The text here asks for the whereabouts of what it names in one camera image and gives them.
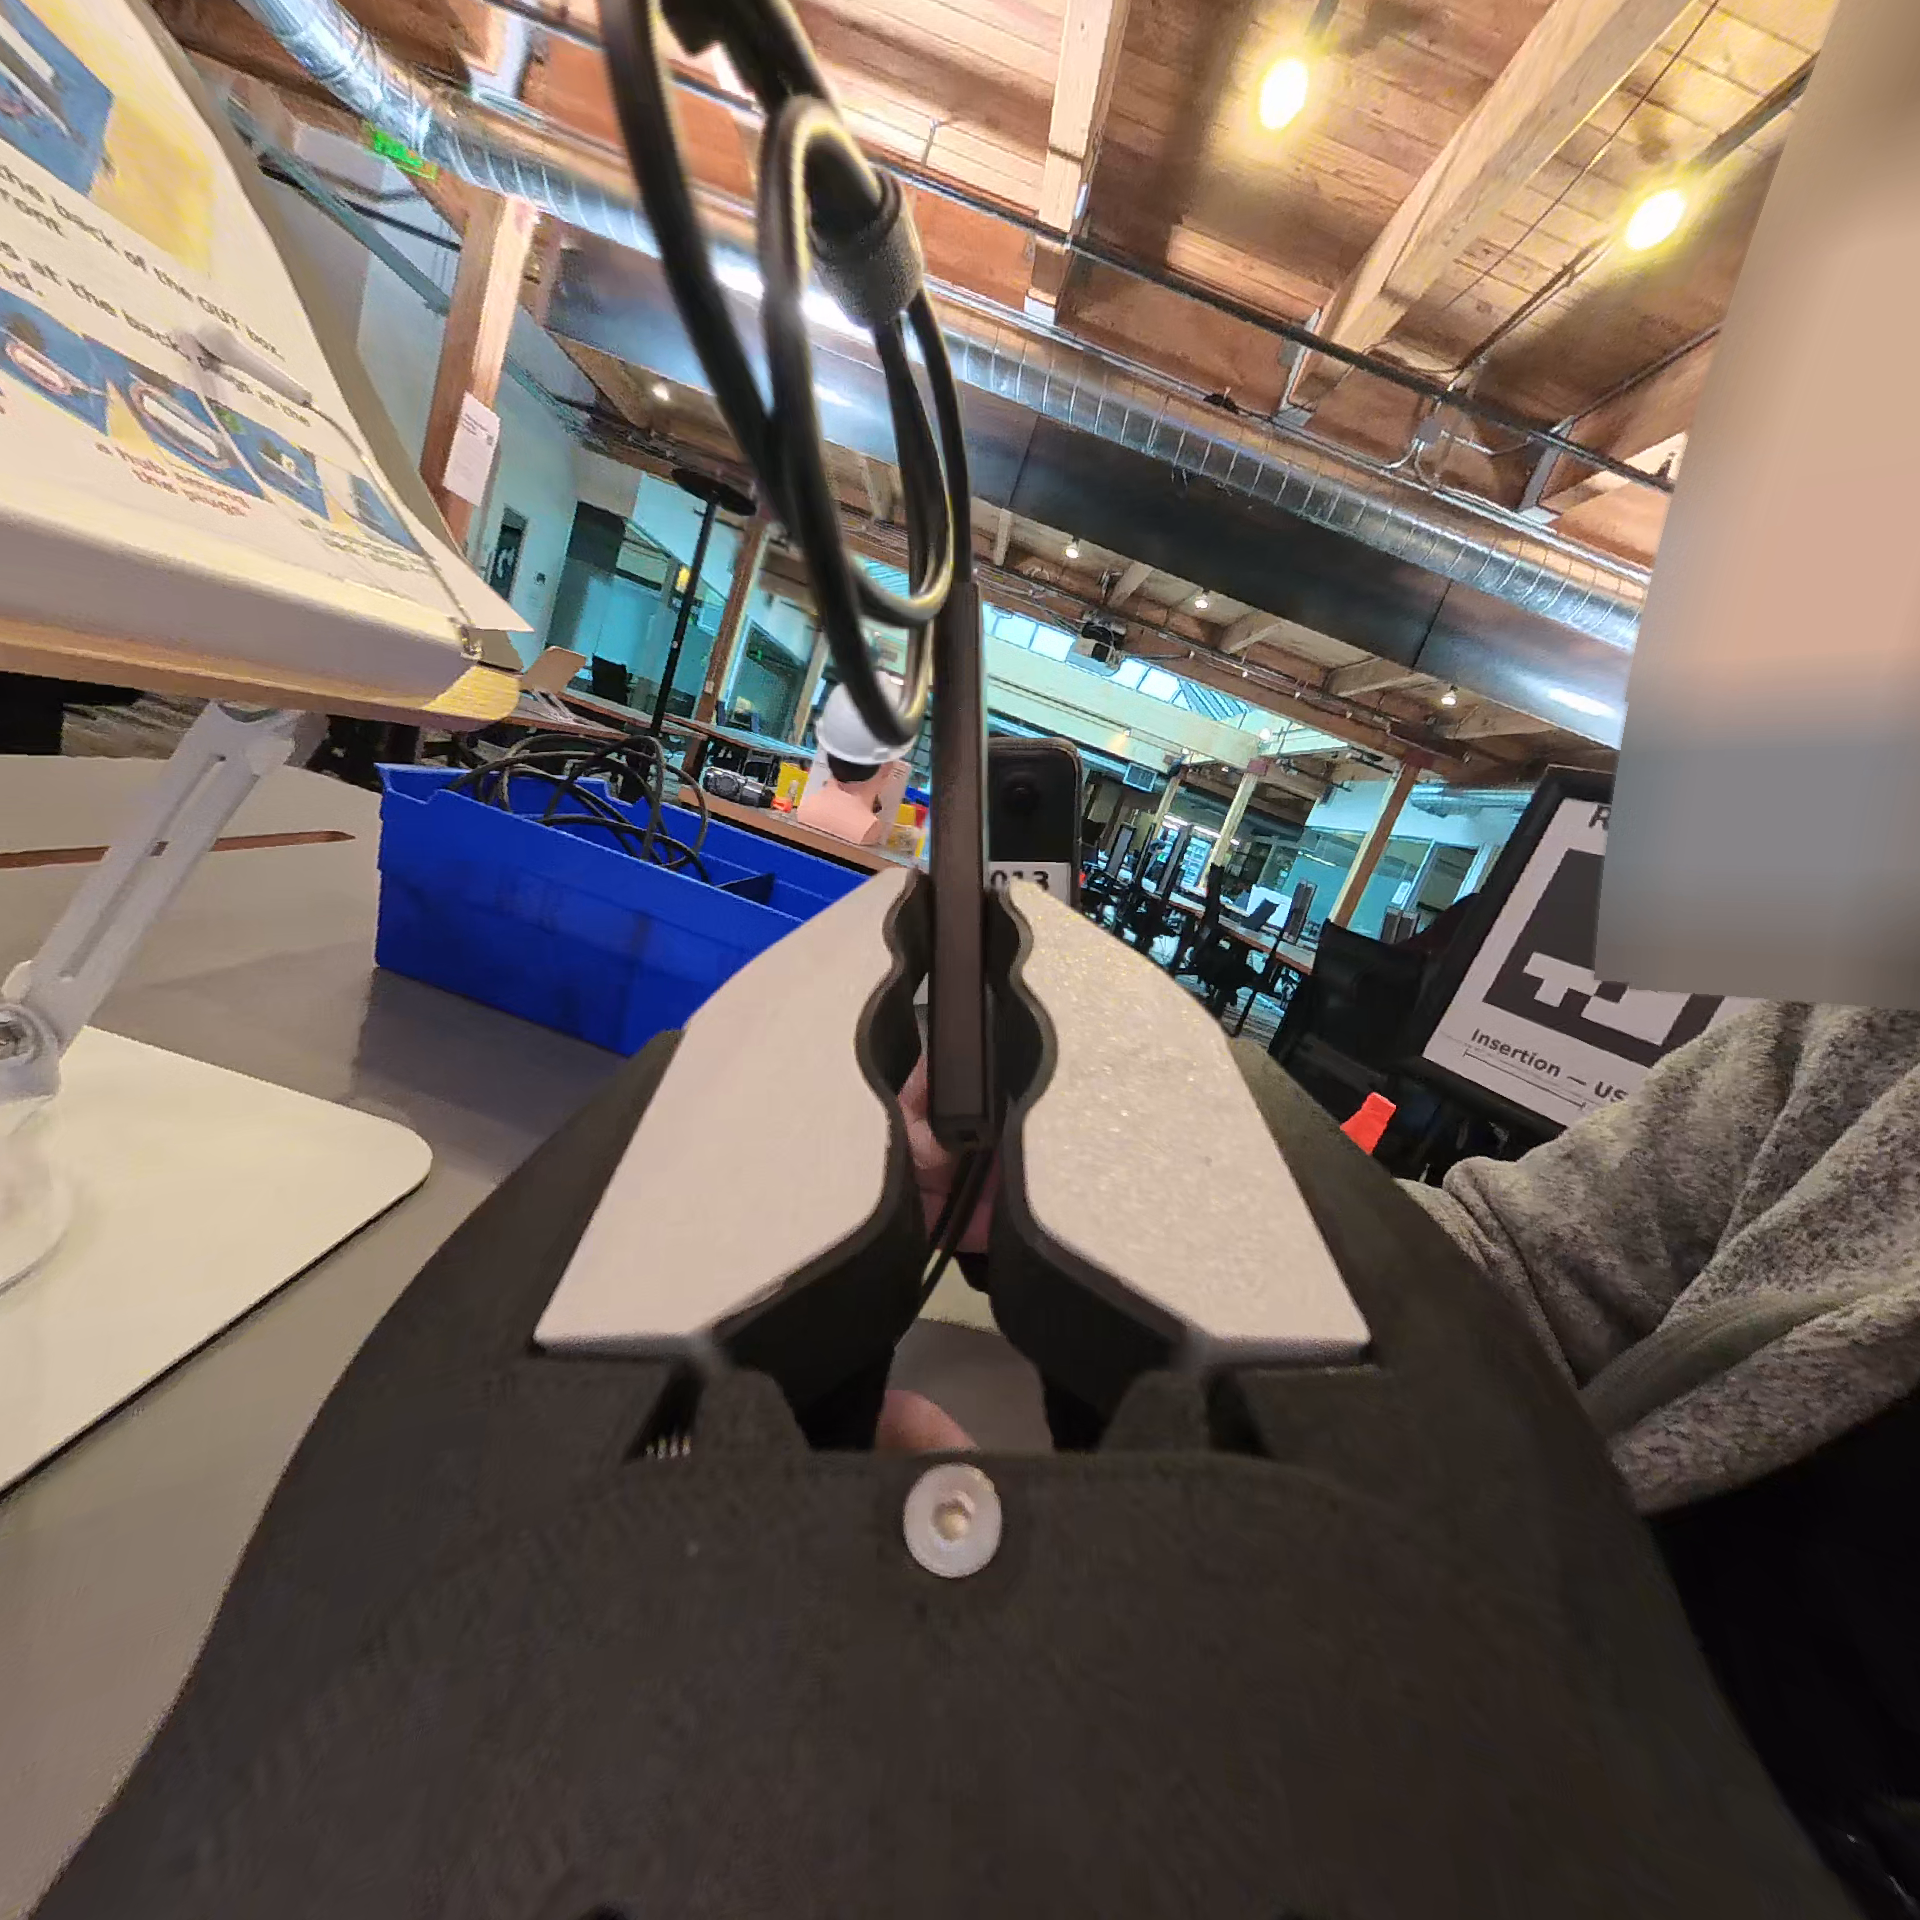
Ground black floor lamp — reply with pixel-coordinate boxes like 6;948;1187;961
651;466;759;739

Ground black usb cable with strap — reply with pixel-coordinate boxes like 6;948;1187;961
597;0;978;751

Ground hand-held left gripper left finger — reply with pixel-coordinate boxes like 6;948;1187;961
532;868;933;1456

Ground white stand with wooden board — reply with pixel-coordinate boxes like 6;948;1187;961
0;609;527;1489

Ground person's right hand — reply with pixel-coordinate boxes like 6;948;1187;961
896;1055;994;1255

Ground pink mannequin head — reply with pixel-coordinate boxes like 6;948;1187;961
792;753;919;855

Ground white hard hat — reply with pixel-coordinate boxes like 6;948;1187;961
813;703;910;782

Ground black white marker sign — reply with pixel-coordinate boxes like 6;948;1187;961
1417;764;1728;1130

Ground blue divided plastic bin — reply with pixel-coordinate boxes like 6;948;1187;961
375;761;876;1061

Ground printed instruction sheets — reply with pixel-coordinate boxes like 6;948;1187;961
0;0;531;708

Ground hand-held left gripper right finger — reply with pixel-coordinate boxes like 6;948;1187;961
983;878;1369;1456

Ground person's right forearm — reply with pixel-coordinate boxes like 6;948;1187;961
1404;998;1920;1518

